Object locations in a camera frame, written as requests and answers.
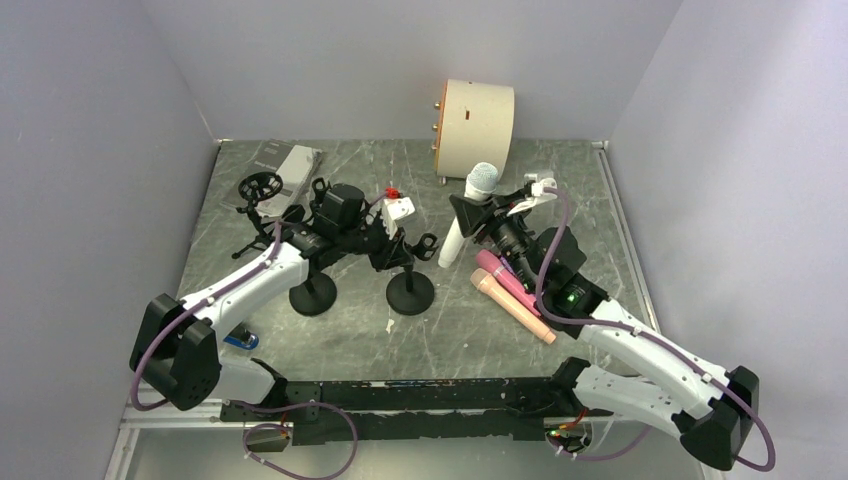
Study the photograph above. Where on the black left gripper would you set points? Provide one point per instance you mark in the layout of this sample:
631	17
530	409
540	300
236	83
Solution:
389	244

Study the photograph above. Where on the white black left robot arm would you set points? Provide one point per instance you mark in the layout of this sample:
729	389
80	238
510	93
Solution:
175	357

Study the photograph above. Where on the grey white booklet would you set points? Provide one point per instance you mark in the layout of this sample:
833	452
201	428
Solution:
295	164

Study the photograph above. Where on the pink microphone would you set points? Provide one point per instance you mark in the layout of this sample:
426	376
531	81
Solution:
497	267

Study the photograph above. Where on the black round-base mic stand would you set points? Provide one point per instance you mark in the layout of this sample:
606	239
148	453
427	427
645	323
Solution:
316	295
412	292

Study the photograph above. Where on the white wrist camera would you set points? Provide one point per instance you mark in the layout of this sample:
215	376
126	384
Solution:
538	185
395	209

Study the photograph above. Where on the cream cylindrical speaker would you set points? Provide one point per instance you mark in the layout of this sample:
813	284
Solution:
475	125

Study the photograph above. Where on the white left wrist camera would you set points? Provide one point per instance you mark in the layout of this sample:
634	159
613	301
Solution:
395	209

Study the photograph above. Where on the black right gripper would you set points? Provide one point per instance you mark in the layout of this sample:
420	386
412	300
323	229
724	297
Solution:
490	217

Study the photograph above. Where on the black tripod shock-mount stand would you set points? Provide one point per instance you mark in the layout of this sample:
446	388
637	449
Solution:
254	189

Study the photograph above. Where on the peach microphone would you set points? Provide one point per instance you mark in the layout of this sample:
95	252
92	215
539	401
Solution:
488	285

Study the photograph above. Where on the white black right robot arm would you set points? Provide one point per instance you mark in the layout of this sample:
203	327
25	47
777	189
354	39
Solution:
712	411

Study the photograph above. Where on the white microphone silver grille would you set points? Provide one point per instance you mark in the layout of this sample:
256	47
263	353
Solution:
480	184

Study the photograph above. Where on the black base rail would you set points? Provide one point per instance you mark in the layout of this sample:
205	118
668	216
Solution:
523	409

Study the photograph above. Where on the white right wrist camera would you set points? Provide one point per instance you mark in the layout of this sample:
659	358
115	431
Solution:
538	185

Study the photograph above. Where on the blue box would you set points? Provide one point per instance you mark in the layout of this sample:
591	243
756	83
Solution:
242	338

